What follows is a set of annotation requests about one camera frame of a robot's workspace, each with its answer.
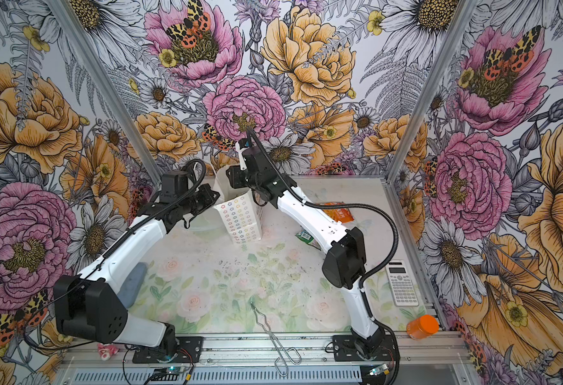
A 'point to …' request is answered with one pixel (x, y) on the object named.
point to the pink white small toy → (106, 350)
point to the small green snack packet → (309, 239)
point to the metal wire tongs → (293, 354)
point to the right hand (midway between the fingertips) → (233, 177)
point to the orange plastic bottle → (422, 327)
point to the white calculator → (403, 286)
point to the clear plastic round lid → (207, 224)
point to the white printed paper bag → (237, 208)
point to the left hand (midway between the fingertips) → (220, 200)
